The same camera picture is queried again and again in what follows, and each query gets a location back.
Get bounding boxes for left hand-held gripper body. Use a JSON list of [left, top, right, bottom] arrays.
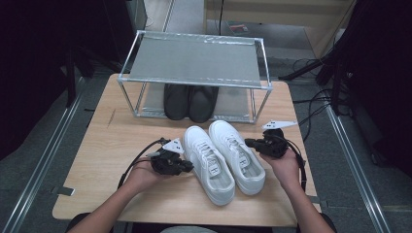
[[150, 137, 189, 177]]

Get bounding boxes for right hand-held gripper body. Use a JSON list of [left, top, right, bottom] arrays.
[[260, 119, 298, 159]]

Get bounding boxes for white sneaker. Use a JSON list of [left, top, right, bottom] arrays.
[[208, 119, 266, 196], [183, 125, 236, 207]]

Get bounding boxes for metal frame shoe rack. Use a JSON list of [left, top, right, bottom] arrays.
[[117, 29, 274, 125]]

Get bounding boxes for person's right hand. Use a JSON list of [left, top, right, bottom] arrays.
[[259, 149, 301, 191]]

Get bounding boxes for person's left hand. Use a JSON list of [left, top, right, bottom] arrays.
[[127, 162, 170, 195]]

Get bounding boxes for person's grey clothing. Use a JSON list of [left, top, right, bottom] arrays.
[[159, 225, 219, 233]]

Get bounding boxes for grey tape strip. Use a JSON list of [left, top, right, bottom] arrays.
[[51, 185, 77, 198], [307, 195, 329, 209]]

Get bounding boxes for black stand leg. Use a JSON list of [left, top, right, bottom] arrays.
[[277, 59, 326, 82]]

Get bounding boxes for red flat item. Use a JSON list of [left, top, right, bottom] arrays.
[[227, 22, 251, 37]]

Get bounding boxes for black curtain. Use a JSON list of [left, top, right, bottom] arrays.
[[0, 0, 138, 160], [333, 0, 412, 178]]

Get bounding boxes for wooden cabinet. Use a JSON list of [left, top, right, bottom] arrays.
[[203, 0, 358, 60]]

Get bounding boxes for right hand-held gripper cable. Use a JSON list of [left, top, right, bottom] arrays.
[[279, 135, 308, 192]]

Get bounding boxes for black floor cables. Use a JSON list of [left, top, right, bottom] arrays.
[[291, 57, 336, 144]]

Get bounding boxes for metal floor rail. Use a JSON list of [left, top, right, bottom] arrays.
[[324, 103, 394, 233], [0, 77, 86, 233]]

